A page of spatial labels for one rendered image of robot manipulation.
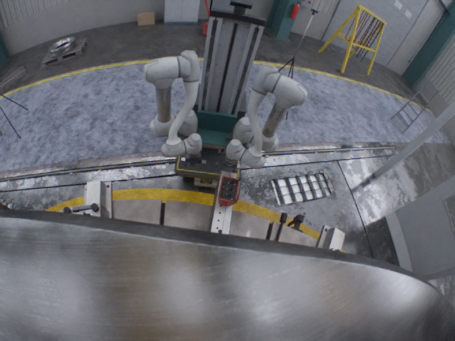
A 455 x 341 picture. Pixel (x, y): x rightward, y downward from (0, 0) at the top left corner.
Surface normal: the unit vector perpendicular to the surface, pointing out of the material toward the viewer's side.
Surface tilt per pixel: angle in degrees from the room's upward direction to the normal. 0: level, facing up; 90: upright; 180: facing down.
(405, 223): 90
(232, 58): 90
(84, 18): 90
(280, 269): 0
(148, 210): 0
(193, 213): 0
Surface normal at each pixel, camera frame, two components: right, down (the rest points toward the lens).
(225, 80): -0.04, 0.86
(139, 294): 0.18, -0.49
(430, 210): -0.96, 0.09
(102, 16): 0.20, 0.87
